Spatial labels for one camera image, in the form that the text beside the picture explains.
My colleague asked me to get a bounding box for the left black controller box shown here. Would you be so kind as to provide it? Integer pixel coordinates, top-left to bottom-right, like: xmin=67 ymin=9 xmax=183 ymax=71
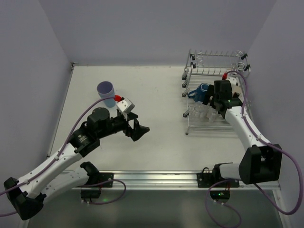
xmin=80 ymin=190 xmax=101 ymax=200

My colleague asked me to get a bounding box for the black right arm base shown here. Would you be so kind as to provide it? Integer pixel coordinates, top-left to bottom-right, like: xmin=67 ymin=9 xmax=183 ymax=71
xmin=197 ymin=163 xmax=240 ymax=188

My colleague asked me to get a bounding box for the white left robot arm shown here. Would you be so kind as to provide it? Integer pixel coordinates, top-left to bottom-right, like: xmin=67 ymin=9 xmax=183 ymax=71
xmin=4 ymin=108 xmax=150 ymax=220

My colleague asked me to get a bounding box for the aluminium mounting rail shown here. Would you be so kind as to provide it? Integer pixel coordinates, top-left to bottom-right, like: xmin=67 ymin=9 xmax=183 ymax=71
xmin=99 ymin=171 xmax=281 ymax=190

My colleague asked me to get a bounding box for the silver metal dish rack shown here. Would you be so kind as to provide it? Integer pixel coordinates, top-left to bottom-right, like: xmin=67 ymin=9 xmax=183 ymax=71
xmin=181 ymin=50 xmax=251 ymax=135

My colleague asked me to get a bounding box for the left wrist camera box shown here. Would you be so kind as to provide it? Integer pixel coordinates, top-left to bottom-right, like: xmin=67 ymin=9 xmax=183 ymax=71
xmin=116 ymin=98 xmax=135 ymax=114

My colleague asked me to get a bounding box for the clear glass tumbler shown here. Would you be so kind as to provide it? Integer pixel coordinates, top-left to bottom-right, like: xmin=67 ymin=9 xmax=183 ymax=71
xmin=206 ymin=109 xmax=219 ymax=123
xmin=191 ymin=102 xmax=209 ymax=118

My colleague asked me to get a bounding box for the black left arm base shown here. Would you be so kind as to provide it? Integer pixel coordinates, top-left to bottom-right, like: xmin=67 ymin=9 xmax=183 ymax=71
xmin=78 ymin=161 xmax=114 ymax=187

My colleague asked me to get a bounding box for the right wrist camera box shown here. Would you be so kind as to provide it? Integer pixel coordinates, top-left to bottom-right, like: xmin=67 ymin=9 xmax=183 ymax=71
xmin=228 ymin=77 xmax=242 ymax=97

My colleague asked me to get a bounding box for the lavender plastic cup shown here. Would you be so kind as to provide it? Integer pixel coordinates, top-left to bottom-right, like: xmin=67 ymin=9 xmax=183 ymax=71
xmin=97 ymin=81 xmax=114 ymax=97

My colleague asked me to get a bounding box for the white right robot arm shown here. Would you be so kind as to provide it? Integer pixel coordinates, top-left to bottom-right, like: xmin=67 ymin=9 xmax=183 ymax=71
xmin=205 ymin=80 xmax=282 ymax=184

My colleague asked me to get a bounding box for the dark blue ceramic mug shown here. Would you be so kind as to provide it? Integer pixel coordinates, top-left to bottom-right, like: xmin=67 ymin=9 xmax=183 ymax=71
xmin=187 ymin=83 xmax=209 ymax=102

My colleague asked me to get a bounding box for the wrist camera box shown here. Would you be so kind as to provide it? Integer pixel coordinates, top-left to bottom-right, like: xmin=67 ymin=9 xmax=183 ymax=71
xmin=228 ymin=77 xmax=242 ymax=97
xmin=116 ymin=98 xmax=135 ymax=114

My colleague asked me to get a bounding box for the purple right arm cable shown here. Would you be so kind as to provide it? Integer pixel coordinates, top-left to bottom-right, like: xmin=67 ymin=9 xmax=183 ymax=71
xmin=222 ymin=70 xmax=300 ymax=215

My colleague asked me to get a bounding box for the right black controller box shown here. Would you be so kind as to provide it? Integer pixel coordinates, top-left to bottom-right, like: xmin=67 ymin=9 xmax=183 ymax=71
xmin=209 ymin=186 xmax=230 ymax=202

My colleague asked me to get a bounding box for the black controller box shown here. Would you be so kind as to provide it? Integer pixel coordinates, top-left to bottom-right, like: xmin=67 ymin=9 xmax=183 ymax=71
xmin=209 ymin=186 xmax=230 ymax=202
xmin=80 ymin=190 xmax=101 ymax=200

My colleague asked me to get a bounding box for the light blue plastic cup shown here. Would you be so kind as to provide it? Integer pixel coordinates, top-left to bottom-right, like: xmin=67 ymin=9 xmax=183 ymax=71
xmin=98 ymin=90 xmax=116 ymax=108

